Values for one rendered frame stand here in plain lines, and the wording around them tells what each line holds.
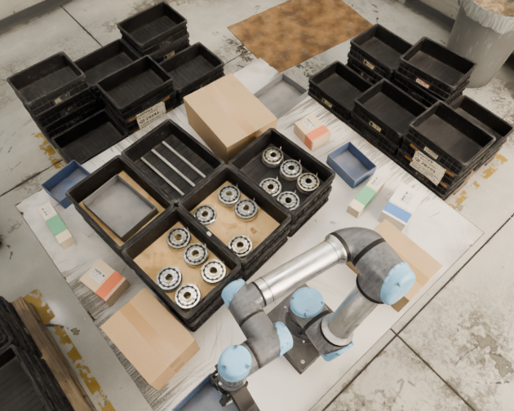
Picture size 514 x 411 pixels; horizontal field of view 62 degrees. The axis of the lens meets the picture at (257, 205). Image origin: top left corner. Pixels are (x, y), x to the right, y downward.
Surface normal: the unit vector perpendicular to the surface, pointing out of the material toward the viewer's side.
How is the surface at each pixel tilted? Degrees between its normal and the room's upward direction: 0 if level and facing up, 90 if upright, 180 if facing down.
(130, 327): 0
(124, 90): 0
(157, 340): 0
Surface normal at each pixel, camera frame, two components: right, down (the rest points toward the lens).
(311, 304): -0.11, -0.61
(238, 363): 0.10, -0.58
